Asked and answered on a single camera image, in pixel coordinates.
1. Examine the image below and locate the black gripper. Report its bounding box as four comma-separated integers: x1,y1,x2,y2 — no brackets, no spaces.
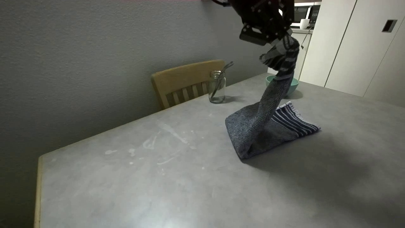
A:
229,0,296,45

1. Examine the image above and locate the blue striped towel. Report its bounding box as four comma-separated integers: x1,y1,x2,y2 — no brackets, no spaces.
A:
224,35,321,162

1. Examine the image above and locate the white counter cabinet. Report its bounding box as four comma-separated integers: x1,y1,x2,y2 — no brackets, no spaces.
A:
289,27,313,81

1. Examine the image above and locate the microwave oven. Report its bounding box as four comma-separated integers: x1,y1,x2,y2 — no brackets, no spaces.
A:
291,3,321,25

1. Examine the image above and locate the clear glass jar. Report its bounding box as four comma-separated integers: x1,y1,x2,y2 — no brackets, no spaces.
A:
207,68,227,105

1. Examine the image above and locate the tall white cabinet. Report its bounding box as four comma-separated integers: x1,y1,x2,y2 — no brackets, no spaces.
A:
298,0,405,106

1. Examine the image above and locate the wooden slat-back chair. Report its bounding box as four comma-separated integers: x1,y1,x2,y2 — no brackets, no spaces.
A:
150,58,226,110

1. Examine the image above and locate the black panel on cabinet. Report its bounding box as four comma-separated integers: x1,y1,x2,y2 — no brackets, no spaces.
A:
381,19,398,34

